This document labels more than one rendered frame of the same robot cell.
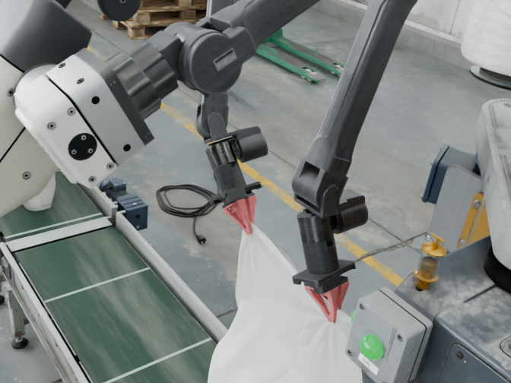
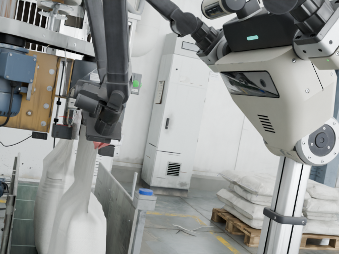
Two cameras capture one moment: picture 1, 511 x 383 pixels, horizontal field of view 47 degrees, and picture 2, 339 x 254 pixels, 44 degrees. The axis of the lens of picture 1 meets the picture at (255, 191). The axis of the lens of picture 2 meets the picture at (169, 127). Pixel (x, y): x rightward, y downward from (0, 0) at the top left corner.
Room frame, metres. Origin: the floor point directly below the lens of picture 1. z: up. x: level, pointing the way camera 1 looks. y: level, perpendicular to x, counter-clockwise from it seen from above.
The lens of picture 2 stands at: (2.16, 0.64, 1.23)
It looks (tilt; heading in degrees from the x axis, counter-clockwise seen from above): 3 degrees down; 201
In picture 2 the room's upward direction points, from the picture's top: 10 degrees clockwise
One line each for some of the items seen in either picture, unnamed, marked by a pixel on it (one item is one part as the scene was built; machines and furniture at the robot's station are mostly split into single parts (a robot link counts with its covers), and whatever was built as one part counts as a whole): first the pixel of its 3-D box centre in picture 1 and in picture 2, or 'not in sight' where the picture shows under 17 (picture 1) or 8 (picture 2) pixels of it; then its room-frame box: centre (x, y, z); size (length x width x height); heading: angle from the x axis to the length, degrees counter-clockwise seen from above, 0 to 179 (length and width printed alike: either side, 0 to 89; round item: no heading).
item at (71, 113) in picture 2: not in sight; (70, 117); (0.75, -0.31, 1.11); 0.03 x 0.03 x 0.06
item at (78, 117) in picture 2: not in sight; (76, 124); (0.67, -0.33, 1.08); 0.03 x 0.01 x 0.13; 130
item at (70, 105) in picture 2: not in sight; (73, 108); (0.74, -0.31, 1.14); 0.05 x 0.04 x 0.16; 130
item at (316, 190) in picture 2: not in sight; (308, 187); (-2.78, 0.54, 0.56); 0.67 x 0.43 x 0.15; 40
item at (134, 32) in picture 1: (166, 18); not in sight; (6.46, 1.19, 0.07); 1.20 x 0.82 x 0.14; 128
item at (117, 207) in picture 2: not in sight; (109, 213); (0.02, -0.44, 0.54); 1.05 x 0.02 x 0.41; 40
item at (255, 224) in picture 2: not in sight; (252, 214); (-2.30, 0.06, 0.20); 0.66 x 0.44 x 0.12; 40
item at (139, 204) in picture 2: not in sight; (144, 200); (0.57, -0.01, 0.81); 0.08 x 0.08 x 0.06; 40
